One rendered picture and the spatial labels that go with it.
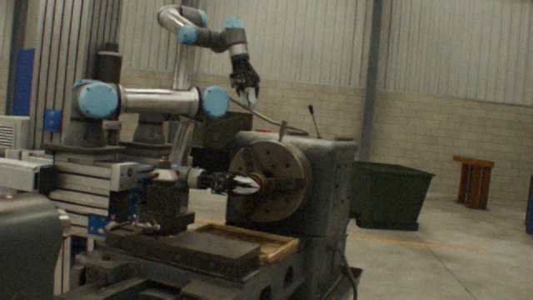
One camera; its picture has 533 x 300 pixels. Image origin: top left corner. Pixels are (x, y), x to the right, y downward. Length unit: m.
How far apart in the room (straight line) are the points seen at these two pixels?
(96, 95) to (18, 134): 0.60
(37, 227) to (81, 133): 0.94
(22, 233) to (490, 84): 12.40
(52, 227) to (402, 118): 11.50
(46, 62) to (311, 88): 10.20
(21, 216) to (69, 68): 1.26
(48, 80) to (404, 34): 10.95
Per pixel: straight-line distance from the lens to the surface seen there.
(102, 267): 1.25
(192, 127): 1.85
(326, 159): 1.88
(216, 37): 1.87
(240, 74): 1.76
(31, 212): 0.81
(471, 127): 12.53
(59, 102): 2.01
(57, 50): 2.05
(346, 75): 12.01
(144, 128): 2.15
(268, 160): 1.79
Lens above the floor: 1.30
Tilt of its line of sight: 3 degrees down
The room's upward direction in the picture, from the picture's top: 6 degrees clockwise
